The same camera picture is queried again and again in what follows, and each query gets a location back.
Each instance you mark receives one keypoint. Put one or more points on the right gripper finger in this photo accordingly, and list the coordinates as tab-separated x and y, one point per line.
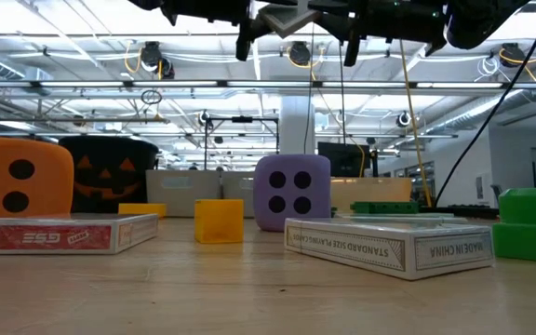
335	23

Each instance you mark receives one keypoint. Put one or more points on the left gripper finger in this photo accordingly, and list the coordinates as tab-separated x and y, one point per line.
259	27

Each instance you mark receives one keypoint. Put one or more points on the silver playing card deck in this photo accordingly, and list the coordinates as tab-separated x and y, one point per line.
289	21

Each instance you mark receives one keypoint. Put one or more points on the yellow toy block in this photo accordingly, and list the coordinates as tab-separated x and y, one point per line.
219	221

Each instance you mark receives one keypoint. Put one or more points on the orange foam die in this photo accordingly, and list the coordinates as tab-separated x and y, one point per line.
44	195

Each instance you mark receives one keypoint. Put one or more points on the red playing card deck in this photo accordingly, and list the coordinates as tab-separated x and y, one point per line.
54	237

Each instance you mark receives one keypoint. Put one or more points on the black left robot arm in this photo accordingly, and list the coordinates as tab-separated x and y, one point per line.
147	4

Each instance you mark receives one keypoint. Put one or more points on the black monitor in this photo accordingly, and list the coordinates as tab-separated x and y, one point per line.
342	160

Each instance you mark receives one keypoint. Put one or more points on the purple foam die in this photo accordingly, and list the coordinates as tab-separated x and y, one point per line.
290	191

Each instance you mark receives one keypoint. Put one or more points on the black jack-o-lantern bucket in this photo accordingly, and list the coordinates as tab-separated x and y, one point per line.
110	149

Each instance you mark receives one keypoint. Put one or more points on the grey plastic bin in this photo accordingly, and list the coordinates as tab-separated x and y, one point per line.
237	195
179	200

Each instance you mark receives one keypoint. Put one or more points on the orange plastic bin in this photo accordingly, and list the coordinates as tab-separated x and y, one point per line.
370	191

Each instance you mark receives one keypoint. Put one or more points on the teal framed card deck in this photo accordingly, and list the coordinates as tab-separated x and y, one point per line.
389	217

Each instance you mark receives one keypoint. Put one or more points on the orange flat toy brick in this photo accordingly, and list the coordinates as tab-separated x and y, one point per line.
142	209

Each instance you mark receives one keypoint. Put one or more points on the white playing card deck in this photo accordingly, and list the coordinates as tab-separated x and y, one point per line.
389	251

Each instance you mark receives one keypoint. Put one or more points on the green two-stud toy block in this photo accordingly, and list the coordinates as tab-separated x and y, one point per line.
528	232

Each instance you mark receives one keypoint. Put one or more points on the black metal rig frame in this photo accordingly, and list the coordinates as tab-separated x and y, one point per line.
242	119

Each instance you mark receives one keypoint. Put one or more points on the long ceiling light rail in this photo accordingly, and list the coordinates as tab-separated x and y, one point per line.
110	84

